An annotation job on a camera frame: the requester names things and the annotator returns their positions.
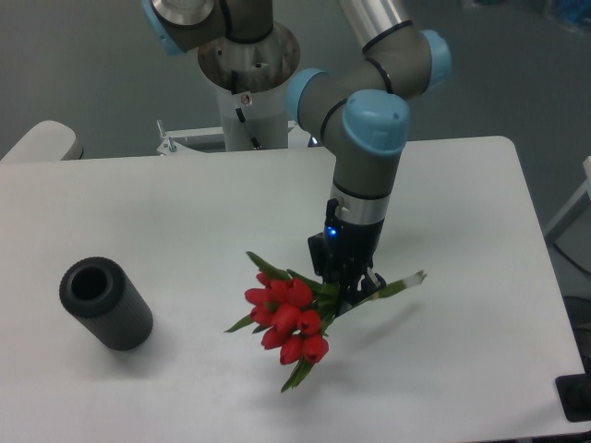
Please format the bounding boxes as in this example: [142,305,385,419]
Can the white furniture at right edge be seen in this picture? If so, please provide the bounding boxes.
[543,157,590,245]

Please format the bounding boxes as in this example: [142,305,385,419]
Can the black ribbed cylindrical vase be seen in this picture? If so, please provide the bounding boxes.
[59,257,153,351]

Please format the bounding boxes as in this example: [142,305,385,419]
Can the white metal base frame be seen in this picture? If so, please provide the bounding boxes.
[156,120,320,156]

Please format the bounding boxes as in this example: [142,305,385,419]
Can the white chair seat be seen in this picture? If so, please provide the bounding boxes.
[1,120,84,164]

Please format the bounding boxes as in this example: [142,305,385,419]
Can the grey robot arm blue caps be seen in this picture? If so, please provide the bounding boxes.
[142,1,452,309]

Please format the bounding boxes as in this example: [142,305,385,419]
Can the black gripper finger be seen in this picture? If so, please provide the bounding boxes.
[340,268,386,307]
[308,233,332,282]

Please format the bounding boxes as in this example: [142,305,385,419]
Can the red tulip bouquet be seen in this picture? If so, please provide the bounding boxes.
[226,251,427,392]

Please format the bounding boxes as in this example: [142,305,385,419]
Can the black box at table edge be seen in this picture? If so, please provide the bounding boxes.
[555,374,590,423]

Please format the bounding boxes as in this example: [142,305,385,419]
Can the black cable on pedestal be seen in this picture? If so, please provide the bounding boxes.
[235,106,262,150]

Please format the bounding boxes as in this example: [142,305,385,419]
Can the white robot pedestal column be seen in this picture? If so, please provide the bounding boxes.
[198,22,300,151]

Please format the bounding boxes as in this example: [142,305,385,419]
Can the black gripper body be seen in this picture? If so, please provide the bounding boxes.
[325,198,385,289]

